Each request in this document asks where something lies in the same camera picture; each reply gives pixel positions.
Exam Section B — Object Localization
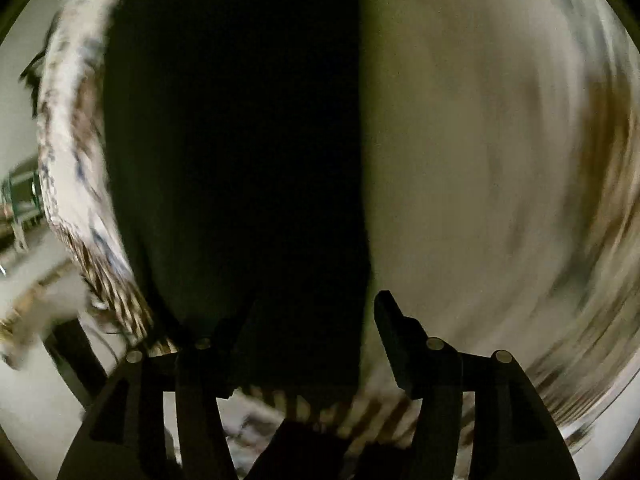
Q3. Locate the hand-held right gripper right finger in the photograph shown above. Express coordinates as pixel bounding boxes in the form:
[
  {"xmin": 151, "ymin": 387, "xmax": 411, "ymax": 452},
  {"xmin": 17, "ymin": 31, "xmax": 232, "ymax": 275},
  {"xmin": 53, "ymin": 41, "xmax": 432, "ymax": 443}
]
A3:
[{"xmin": 374, "ymin": 290, "xmax": 583, "ymax": 480}]

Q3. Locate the grey metal object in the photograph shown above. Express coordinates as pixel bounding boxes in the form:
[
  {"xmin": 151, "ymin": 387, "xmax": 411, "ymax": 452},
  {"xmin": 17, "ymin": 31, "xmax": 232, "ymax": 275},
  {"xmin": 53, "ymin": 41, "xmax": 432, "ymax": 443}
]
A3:
[{"xmin": 0, "ymin": 157, "xmax": 47, "ymax": 228}]

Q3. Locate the printed blanket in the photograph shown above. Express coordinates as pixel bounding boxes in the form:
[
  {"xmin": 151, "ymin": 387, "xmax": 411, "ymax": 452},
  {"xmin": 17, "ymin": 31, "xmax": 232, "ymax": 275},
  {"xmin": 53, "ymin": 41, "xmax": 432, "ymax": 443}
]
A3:
[{"xmin": 35, "ymin": 0, "xmax": 640, "ymax": 463}]

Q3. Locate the dark cloth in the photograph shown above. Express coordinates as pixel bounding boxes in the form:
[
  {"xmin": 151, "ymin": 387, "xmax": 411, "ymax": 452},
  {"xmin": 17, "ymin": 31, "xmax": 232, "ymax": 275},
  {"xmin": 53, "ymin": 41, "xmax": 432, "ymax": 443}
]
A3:
[{"xmin": 102, "ymin": 0, "xmax": 375, "ymax": 411}]

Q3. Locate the black frame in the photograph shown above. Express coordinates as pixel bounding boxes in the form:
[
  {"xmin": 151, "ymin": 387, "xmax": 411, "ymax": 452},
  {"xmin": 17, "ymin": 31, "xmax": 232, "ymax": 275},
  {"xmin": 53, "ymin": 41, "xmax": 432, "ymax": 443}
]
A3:
[{"xmin": 44, "ymin": 319, "xmax": 118, "ymax": 403}]

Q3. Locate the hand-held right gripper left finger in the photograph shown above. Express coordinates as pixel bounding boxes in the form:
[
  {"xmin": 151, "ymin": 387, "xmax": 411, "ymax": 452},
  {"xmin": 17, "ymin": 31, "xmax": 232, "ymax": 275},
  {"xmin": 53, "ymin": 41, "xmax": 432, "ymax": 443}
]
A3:
[{"xmin": 57, "ymin": 300, "xmax": 257, "ymax": 480}]

